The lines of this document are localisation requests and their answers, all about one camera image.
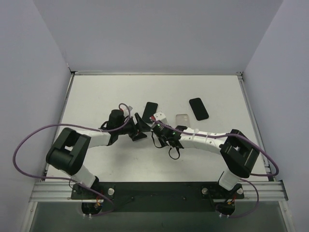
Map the beige phone case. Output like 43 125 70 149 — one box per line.
175 114 190 127

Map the black phone from beige case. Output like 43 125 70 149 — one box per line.
189 98 209 121

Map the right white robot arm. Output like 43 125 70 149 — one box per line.
151 123 259 191

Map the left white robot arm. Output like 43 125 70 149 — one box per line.
46 109 150 199

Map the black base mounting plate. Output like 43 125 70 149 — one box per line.
71 182 244 213

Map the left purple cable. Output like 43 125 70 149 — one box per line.
12 103 133 217

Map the purple cable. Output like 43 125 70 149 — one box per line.
149 118 280 219
12 103 133 217

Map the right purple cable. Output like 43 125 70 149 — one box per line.
149 118 280 219

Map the aluminium table frame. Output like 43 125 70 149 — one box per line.
30 73 286 232

